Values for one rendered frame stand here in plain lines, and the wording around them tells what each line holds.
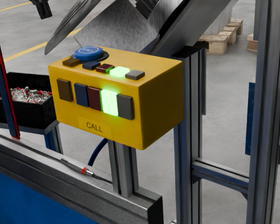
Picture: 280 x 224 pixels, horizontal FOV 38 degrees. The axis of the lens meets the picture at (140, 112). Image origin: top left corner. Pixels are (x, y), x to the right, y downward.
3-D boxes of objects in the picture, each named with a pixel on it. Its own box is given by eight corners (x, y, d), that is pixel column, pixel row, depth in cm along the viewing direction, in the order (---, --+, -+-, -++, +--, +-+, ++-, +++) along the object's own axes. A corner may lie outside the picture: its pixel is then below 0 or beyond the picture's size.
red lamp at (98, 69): (115, 69, 52) (114, 65, 52) (106, 74, 51) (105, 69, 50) (105, 67, 53) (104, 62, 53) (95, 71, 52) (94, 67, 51)
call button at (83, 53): (110, 58, 57) (108, 46, 57) (90, 67, 55) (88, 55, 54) (89, 54, 60) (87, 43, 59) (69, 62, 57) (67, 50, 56)
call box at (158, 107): (185, 129, 58) (184, 58, 53) (143, 162, 51) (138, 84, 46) (102, 105, 67) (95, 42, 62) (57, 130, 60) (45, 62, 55)
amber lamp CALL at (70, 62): (81, 63, 55) (80, 59, 54) (71, 67, 54) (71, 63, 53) (72, 61, 56) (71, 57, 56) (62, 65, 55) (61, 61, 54)
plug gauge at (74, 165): (95, 170, 67) (64, 155, 72) (90, 174, 66) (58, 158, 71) (96, 175, 68) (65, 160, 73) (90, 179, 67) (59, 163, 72)
